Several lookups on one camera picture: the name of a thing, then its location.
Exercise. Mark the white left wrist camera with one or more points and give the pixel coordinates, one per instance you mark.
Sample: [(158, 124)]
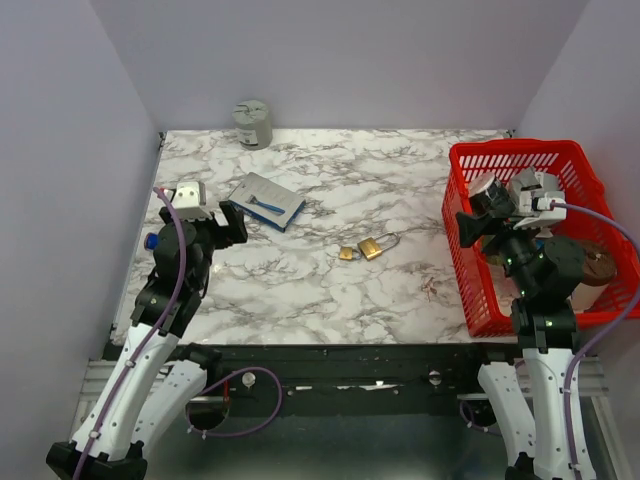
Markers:
[(190, 202)]

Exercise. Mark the brown lid white jar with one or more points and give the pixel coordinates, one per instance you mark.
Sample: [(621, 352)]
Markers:
[(599, 270)]

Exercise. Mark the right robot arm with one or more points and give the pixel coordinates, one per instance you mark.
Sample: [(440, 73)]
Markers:
[(544, 436)]

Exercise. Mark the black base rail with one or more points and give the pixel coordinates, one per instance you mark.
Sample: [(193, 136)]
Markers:
[(351, 380)]

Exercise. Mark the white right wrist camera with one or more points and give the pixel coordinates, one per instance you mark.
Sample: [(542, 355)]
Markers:
[(533, 193)]

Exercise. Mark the red plastic basket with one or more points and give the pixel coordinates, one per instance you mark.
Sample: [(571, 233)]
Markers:
[(566, 160)]

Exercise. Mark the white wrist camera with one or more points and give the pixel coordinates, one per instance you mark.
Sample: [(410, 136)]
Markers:
[(533, 193), (190, 202)]

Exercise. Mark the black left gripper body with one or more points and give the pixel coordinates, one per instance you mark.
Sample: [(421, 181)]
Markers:
[(214, 236)]

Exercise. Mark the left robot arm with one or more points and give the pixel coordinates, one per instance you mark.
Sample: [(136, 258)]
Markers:
[(135, 409)]

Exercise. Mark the grey cylindrical canister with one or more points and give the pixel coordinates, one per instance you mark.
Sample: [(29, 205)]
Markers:
[(253, 127)]

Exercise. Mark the blue razor package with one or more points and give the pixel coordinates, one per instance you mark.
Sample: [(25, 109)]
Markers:
[(267, 201)]

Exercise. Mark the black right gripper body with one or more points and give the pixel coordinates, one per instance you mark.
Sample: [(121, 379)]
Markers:
[(506, 230)]

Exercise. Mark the small brass padlock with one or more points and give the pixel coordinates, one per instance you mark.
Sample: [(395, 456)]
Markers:
[(349, 253)]

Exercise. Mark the large brass padlock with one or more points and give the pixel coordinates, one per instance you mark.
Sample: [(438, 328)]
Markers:
[(373, 247)]

